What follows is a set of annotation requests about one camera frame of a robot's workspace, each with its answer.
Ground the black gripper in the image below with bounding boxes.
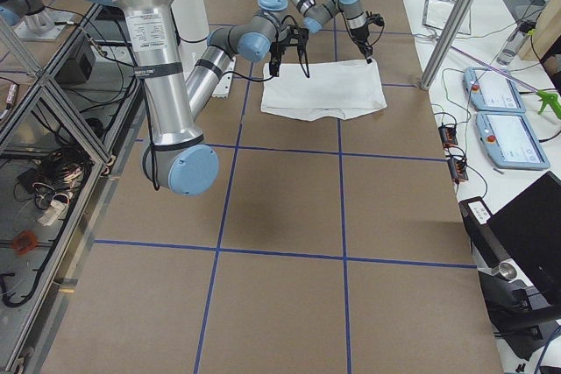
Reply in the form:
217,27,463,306
268,41,285,76
349,25,373,63

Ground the white long-sleeve printed shirt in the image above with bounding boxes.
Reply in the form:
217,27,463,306
260,60,387,122

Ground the upper orange black connector box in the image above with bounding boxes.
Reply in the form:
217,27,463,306
438,124,458,148

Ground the orange black connector box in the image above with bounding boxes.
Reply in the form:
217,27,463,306
447,157,469,185
438,124,458,148

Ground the upper blue teach pendant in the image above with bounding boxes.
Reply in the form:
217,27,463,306
463,67,526,114

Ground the blue teach pendant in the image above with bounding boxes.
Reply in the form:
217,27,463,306
476,111,550,171
463,67,526,114

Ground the lower orange black connector box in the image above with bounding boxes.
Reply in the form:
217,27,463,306
447,157,469,185

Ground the clear water bottle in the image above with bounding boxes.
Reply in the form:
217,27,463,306
496,20,536,67

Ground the lower blue teach pendant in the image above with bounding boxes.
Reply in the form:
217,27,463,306
476,111,550,171

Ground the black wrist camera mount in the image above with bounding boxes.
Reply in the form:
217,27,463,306
366,11,385,28
282,25,309,60

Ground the white pedestal column with base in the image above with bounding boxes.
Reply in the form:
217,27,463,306
172,0,209,79

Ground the aluminium frame post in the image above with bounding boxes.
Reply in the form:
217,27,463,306
420,0,474,90

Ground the green handled reach grabber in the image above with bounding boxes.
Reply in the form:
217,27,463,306
451,46,561,119

